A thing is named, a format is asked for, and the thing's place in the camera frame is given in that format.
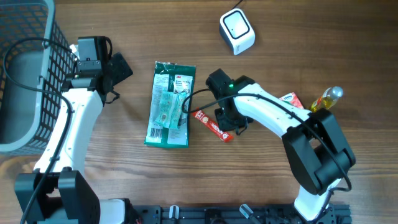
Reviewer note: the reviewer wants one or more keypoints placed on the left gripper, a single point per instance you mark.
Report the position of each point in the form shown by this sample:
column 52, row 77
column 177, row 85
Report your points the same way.
column 119, row 70

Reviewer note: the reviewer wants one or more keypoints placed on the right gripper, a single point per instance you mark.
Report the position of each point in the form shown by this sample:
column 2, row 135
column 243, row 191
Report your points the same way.
column 224, row 125

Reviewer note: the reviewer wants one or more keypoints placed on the red coffee stick sachet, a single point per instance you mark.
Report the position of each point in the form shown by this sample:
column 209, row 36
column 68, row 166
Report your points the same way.
column 212, row 126

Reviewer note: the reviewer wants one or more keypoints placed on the teal snack packet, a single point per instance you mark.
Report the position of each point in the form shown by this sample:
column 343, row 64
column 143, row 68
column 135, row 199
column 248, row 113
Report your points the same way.
column 170, row 106

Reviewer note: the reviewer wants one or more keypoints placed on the red tissue pack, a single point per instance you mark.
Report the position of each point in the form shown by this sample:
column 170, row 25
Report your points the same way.
column 292, row 99

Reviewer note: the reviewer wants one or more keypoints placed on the yellow dish soap bottle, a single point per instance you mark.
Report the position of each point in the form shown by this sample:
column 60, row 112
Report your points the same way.
column 328, row 98

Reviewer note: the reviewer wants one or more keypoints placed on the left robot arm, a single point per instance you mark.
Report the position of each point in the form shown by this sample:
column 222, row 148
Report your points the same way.
column 56, row 191

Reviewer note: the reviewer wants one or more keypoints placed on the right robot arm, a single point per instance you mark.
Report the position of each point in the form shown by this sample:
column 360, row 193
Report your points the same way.
column 317, row 150

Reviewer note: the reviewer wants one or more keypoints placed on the white barcode scanner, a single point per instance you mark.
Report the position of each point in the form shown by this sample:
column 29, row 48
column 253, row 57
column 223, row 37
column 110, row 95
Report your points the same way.
column 236, row 31

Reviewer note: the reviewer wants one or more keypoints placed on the grey plastic mesh basket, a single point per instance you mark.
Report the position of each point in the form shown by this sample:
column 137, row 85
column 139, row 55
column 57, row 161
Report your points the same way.
column 33, row 66

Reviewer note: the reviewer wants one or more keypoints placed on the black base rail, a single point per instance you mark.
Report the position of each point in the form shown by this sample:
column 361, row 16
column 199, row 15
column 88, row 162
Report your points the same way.
column 279, row 213

